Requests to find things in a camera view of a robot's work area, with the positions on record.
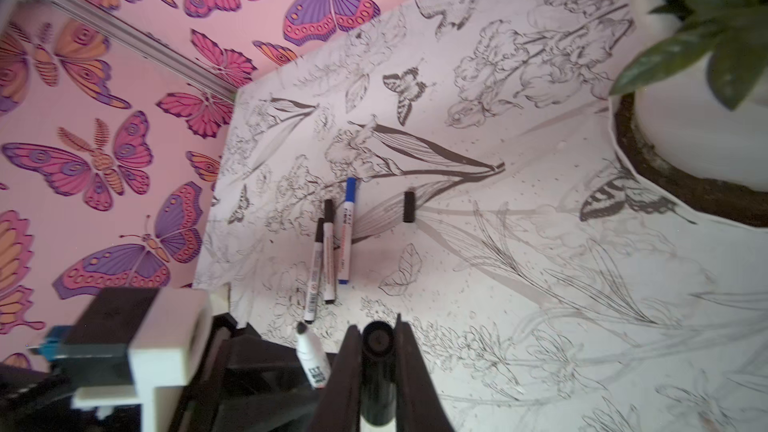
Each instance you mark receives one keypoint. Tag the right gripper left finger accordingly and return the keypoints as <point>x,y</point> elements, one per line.
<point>338,409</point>

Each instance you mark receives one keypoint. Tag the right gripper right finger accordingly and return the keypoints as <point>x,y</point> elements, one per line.
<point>418,407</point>

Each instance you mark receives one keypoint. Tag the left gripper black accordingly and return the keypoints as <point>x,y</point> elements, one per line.
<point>246,383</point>

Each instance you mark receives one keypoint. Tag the white marker pen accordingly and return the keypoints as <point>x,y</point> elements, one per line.
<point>347,231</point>
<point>328,252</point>
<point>313,283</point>
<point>312,357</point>

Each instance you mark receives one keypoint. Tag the black pen cap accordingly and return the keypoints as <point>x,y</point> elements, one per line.
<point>409,206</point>
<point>378,387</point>

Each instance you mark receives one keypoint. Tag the potted green plant white pot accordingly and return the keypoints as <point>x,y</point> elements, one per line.
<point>689,111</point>

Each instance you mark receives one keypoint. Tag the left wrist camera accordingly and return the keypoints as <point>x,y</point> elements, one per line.
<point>133,347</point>

